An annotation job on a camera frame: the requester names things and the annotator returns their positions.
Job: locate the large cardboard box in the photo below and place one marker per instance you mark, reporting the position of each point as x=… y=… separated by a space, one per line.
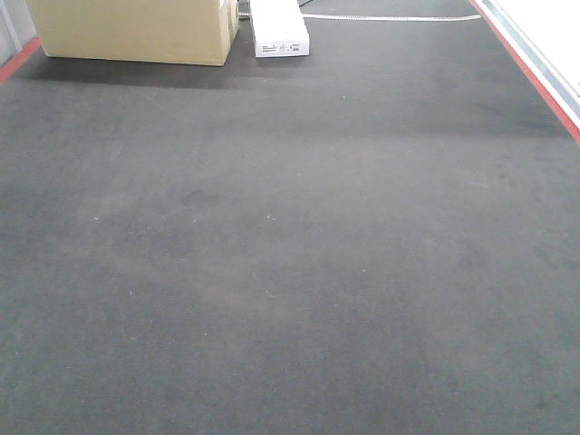
x=177 y=32

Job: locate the long white carton box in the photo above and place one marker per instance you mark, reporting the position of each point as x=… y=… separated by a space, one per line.
x=278 y=29

